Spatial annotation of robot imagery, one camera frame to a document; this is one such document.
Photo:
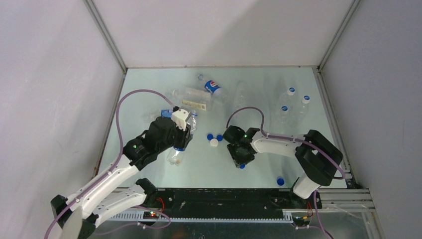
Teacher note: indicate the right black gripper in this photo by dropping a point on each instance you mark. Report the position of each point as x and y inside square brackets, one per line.
[238, 161]

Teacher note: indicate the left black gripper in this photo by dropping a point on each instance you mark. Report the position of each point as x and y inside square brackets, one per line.
[185, 137]

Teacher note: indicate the blue label pepsi bottle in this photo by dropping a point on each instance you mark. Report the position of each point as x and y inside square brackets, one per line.
[175, 157]

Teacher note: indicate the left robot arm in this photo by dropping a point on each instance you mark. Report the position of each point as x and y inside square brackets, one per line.
[79, 214]

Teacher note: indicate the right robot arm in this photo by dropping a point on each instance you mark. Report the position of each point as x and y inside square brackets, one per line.
[318, 157]

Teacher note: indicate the yellow label clear bottle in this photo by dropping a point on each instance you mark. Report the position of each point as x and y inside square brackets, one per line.
[193, 98]

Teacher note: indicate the white bottle cap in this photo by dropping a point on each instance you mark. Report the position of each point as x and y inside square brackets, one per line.
[214, 142]

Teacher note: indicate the small blue label bottle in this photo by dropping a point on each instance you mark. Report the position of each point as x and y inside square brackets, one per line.
[151, 116]

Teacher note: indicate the pepsi logo bottle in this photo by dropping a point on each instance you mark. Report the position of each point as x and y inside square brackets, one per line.
[207, 83]

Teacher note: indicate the capped clear bottle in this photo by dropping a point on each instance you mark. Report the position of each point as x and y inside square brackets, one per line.
[279, 119]
[300, 112]
[286, 99]

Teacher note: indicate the clear unlabelled bottle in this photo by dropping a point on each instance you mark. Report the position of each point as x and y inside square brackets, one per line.
[240, 96]

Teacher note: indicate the right circuit board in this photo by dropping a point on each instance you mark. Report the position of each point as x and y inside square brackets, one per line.
[301, 222]

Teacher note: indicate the circuit board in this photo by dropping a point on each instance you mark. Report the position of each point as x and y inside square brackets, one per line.
[150, 215]
[301, 222]

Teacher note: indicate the left circuit board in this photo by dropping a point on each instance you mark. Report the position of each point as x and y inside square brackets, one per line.
[150, 215]

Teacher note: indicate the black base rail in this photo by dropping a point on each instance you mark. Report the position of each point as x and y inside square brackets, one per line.
[231, 204]

